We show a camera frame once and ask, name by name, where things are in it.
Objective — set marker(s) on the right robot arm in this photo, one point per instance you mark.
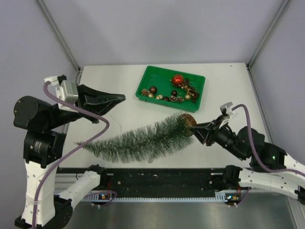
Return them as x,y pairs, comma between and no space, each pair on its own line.
270,168

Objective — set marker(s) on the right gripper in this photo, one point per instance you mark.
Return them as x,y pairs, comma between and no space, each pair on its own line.
206,132

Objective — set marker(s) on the small green christmas tree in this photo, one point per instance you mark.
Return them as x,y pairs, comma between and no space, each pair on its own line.
154,141

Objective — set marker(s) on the green plastic tray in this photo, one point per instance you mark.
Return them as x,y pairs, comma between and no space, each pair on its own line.
160,78

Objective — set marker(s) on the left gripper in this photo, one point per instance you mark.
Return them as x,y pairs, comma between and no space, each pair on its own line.
95,101

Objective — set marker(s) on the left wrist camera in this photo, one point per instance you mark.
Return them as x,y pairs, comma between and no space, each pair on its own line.
65,90

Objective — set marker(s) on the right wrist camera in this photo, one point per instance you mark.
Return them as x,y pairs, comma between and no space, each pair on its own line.
227,113

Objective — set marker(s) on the white tipped pine cone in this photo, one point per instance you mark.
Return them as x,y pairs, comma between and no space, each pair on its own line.
145,92

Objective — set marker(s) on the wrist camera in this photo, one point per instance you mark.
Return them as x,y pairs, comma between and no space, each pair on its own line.
65,90
227,113

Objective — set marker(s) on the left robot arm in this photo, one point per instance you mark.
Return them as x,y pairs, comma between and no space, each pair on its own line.
42,153

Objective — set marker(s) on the red glitter bauble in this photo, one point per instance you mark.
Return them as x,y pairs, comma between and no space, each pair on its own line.
177,80

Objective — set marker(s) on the brown ribbon bow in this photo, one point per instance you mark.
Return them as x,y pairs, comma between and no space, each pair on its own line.
190,90

